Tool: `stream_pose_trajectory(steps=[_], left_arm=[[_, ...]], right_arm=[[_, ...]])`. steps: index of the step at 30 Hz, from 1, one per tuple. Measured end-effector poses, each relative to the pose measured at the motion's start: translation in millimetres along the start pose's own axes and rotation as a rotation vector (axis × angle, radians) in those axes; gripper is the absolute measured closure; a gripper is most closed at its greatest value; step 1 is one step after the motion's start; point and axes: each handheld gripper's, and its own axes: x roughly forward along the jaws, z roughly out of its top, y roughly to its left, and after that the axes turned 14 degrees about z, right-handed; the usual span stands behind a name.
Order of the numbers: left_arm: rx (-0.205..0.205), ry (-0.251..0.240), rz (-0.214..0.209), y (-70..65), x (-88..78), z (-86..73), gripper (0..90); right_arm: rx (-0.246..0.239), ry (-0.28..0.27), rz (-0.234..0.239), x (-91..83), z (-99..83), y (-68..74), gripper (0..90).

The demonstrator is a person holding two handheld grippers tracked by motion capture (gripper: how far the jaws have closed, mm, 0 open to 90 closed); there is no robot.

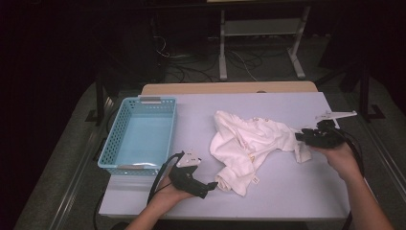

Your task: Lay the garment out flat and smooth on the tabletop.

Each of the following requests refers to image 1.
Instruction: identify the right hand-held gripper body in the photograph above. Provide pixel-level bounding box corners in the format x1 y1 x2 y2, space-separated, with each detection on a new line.
310 109 358 150

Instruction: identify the white shirt with chick print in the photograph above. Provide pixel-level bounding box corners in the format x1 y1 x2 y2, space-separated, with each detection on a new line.
209 109 313 197

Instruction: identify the white floor cable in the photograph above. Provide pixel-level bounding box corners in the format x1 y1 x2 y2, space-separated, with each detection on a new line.
229 49 259 82

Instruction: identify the black metal stand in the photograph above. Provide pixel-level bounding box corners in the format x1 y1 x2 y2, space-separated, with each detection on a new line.
357 61 386 123
84 75 113 127

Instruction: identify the metal floor rail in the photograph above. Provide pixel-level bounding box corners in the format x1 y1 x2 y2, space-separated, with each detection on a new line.
47 95 111 230
363 121 406 199

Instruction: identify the wooden table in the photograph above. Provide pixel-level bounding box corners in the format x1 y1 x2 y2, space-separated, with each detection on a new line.
141 80 319 96

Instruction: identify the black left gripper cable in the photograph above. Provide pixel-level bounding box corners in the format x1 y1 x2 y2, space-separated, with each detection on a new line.
92 151 186 230

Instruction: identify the black floor cable bundle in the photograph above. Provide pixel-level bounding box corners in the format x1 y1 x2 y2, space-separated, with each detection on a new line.
164 52 221 84

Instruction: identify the light blue plastic basket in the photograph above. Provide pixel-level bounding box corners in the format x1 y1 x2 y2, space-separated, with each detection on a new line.
97 96 178 176

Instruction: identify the white metal desk frame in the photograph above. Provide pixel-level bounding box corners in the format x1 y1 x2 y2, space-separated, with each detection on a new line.
218 5 312 81

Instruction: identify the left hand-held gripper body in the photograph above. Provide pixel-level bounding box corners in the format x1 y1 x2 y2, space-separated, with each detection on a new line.
169 149 203 193

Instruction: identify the person's left hand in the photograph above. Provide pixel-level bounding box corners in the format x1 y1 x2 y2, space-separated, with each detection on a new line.
147 176 195 216

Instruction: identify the person's right hand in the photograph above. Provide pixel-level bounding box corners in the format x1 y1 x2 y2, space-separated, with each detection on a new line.
310 142 364 183

